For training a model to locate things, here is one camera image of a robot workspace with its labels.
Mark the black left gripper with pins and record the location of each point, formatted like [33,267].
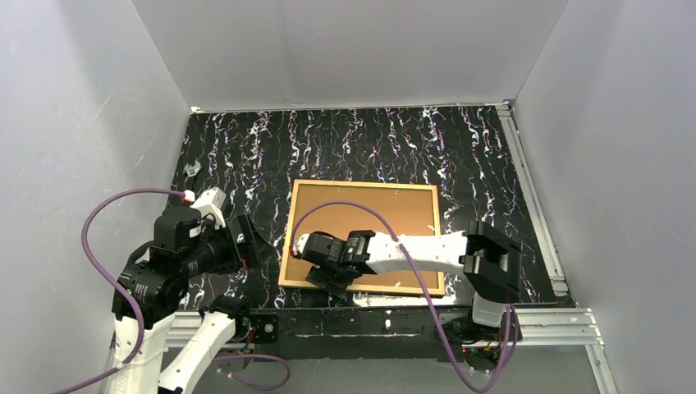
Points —
[240,240]

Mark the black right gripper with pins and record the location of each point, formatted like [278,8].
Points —
[331,263]

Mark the brown backing board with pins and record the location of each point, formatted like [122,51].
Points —
[394,283]

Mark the green picture frame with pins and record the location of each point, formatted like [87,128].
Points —
[285,261]

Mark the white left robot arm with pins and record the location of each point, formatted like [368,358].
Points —
[187,241]

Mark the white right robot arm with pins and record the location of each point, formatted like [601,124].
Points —
[489,259]

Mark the small silver clip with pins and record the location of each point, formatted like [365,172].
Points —
[192,169]

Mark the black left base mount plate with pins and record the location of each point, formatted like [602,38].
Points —
[260,328]

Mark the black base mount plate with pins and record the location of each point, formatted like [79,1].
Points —
[461,329]
[260,328]

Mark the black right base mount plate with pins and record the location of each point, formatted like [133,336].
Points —
[461,329]

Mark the aluminium rail frame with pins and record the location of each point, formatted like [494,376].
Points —
[409,332]

